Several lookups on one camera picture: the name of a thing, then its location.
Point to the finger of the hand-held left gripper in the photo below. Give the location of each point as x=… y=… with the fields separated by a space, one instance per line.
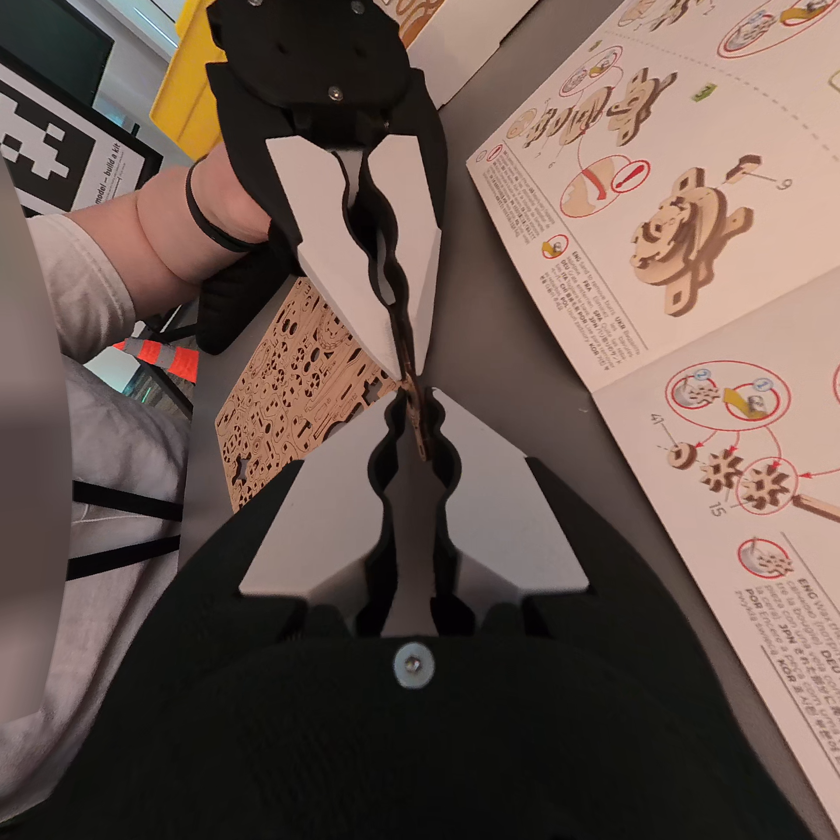
x=417 y=223
x=321 y=216

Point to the black monitor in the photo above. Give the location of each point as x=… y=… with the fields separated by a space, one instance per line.
x=52 y=46

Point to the laser-cut wooden parts sheet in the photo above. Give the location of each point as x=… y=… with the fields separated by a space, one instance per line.
x=282 y=407

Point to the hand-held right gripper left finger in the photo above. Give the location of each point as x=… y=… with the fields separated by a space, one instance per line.
x=315 y=525

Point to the wooden link part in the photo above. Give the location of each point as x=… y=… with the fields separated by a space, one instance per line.
x=418 y=420

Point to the paper instruction booklet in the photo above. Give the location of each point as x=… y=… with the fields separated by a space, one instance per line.
x=689 y=315

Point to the yellow plastic bin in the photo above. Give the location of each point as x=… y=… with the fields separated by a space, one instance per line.
x=187 y=98

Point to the white cardboard box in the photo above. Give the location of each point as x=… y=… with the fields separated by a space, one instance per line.
x=472 y=46

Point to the person's white shirt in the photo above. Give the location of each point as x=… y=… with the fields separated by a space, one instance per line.
x=124 y=433

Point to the person's left hand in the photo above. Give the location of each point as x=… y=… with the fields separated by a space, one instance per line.
x=233 y=197

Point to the framed black-white marker sign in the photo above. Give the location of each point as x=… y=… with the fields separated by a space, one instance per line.
x=98 y=164

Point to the person's left forearm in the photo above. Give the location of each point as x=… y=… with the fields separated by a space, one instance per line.
x=164 y=229

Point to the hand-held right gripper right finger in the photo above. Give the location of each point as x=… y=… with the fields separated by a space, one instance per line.
x=518 y=525

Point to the black elastic wristband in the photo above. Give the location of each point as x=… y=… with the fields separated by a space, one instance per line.
x=190 y=193

